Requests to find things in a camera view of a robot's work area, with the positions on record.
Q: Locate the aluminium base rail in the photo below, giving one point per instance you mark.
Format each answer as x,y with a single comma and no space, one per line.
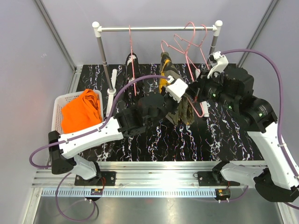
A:
135,179

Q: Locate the orange trousers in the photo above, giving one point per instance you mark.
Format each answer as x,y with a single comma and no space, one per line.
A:
82,112

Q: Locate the camouflage yellow olive trousers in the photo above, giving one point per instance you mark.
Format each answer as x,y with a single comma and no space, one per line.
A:
185,113

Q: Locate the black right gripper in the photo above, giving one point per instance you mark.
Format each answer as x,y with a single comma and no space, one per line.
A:
197,88

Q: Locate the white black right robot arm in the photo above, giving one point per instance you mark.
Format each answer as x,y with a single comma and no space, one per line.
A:
275,183

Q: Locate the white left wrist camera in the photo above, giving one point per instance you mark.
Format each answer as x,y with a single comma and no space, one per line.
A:
176,87

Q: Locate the black white splatter trousers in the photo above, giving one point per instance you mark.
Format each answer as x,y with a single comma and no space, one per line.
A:
129,96

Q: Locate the white plastic laundry basket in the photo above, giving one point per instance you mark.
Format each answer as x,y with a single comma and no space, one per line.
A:
60,102

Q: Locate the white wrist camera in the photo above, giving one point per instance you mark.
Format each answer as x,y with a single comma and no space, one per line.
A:
176,87
218,63

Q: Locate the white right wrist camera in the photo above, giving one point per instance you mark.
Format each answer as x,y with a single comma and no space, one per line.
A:
218,63

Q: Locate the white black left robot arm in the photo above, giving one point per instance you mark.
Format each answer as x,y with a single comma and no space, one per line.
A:
64,149

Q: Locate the white metal clothes rack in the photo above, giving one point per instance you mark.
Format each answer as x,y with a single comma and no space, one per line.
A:
111,79

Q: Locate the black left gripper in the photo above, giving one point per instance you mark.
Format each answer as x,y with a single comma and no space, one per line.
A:
175,103

